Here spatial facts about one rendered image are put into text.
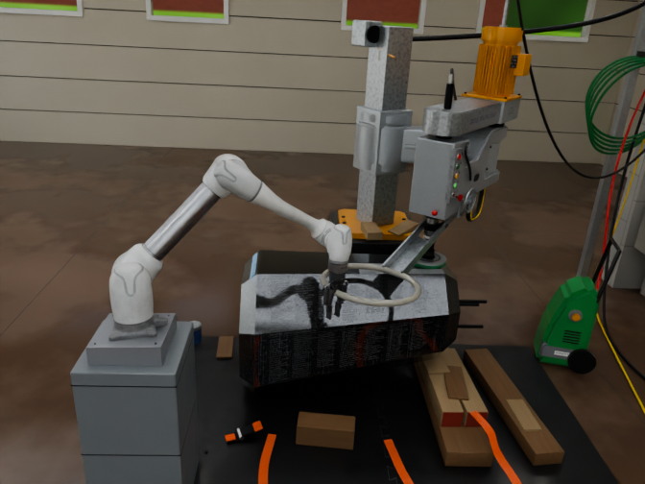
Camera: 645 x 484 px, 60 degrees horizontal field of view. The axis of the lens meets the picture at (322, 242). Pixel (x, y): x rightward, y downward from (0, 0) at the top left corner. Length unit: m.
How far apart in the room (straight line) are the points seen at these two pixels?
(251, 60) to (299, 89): 0.84
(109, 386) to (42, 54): 7.77
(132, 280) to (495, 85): 2.35
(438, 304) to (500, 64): 1.44
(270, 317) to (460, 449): 1.17
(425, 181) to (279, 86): 6.12
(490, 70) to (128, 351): 2.52
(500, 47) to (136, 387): 2.64
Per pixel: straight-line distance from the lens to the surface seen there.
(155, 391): 2.33
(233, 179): 2.23
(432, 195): 3.06
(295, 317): 2.93
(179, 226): 2.42
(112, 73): 9.37
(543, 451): 3.24
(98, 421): 2.48
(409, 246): 3.11
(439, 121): 2.95
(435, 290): 3.12
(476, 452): 3.09
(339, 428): 3.02
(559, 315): 3.96
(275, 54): 8.96
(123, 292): 2.28
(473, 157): 3.35
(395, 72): 3.61
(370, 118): 3.59
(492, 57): 3.56
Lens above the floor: 2.11
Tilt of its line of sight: 22 degrees down
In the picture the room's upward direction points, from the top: 3 degrees clockwise
